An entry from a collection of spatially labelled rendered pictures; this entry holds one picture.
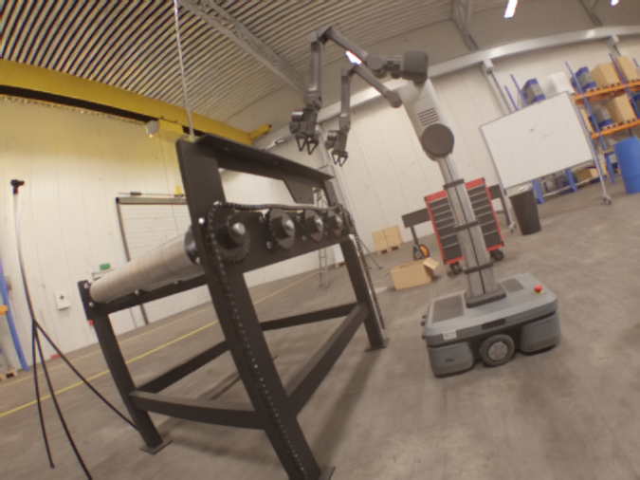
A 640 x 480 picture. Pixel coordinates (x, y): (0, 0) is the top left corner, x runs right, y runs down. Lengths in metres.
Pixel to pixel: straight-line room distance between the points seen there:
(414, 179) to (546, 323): 10.24
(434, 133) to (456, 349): 0.98
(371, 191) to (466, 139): 4.29
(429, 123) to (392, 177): 10.00
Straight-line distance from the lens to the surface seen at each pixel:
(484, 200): 3.28
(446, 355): 1.35
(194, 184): 0.83
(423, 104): 1.44
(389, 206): 11.30
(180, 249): 0.85
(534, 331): 1.38
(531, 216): 4.57
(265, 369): 0.83
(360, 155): 11.74
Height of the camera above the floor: 0.74
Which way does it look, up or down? 2 degrees up
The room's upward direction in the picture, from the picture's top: 18 degrees counter-clockwise
